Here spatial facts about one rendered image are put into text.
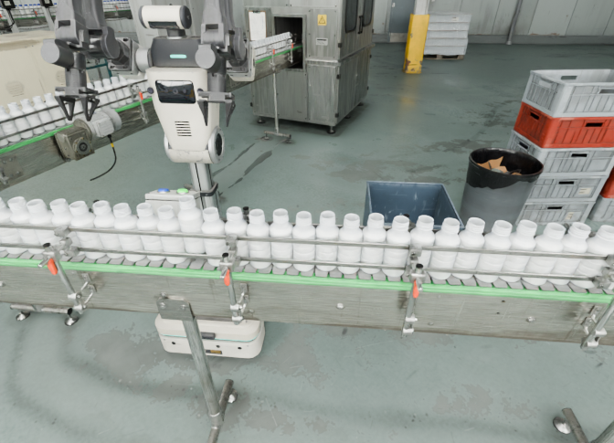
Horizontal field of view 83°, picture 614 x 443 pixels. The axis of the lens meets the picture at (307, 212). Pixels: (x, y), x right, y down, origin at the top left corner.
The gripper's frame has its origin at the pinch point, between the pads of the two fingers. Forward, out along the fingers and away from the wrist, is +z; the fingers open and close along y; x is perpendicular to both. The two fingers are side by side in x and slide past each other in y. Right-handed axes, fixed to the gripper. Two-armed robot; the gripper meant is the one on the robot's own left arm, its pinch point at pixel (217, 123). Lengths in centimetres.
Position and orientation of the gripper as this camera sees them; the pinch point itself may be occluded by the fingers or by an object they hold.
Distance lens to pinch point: 117.1
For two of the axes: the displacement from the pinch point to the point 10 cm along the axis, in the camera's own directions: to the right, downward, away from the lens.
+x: -0.4, -1.9, 9.8
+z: -0.5, 9.8, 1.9
